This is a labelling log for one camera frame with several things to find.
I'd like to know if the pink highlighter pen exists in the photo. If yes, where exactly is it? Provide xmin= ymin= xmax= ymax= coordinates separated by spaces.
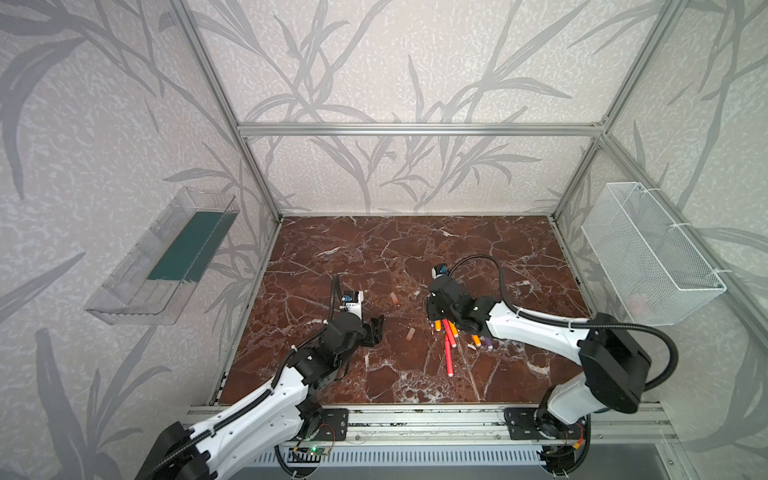
xmin=444 ymin=343 xmax=454 ymax=378
xmin=444 ymin=326 xmax=456 ymax=348

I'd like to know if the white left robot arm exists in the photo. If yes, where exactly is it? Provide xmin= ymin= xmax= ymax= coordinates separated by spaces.
xmin=136 ymin=311 xmax=384 ymax=479

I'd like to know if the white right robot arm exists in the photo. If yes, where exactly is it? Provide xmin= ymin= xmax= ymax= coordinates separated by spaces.
xmin=426 ymin=275 xmax=651 ymax=431

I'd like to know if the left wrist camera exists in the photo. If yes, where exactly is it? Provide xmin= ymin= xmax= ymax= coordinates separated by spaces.
xmin=339 ymin=291 xmax=364 ymax=319

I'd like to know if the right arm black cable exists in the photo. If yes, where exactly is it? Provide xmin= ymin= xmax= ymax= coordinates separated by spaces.
xmin=446 ymin=254 xmax=680 ymax=392

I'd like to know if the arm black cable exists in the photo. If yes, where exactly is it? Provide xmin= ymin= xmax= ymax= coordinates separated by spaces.
xmin=446 ymin=254 xmax=680 ymax=392
xmin=137 ymin=274 xmax=343 ymax=480

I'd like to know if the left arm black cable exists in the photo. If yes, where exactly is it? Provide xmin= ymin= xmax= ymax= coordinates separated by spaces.
xmin=137 ymin=274 xmax=343 ymax=480

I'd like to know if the clear plastic wall tray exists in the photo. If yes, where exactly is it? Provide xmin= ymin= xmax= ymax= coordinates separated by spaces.
xmin=84 ymin=187 xmax=240 ymax=326

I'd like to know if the white wire mesh basket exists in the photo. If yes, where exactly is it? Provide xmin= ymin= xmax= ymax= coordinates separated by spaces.
xmin=582 ymin=182 xmax=727 ymax=327

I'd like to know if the aluminium cage frame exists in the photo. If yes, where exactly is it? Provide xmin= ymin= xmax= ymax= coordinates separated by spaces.
xmin=195 ymin=1 xmax=767 ymax=425

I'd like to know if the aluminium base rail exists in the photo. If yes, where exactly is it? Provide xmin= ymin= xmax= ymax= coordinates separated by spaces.
xmin=179 ymin=403 xmax=679 ymax=480

